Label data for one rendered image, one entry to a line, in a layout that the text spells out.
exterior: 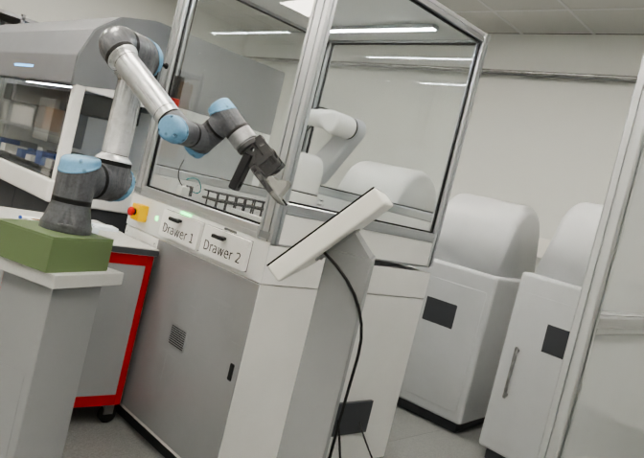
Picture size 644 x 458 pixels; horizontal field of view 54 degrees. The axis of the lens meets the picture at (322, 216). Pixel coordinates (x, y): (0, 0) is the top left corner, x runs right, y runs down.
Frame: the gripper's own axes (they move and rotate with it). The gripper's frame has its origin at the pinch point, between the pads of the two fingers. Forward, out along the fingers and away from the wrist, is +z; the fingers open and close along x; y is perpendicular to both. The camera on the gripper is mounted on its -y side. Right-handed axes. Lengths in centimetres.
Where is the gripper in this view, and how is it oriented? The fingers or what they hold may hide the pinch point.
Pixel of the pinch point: (281, 203)
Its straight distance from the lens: 186.7
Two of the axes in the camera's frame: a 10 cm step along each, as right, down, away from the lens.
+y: 8.0, -5.9, -1.2
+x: 1.4, -0.1, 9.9
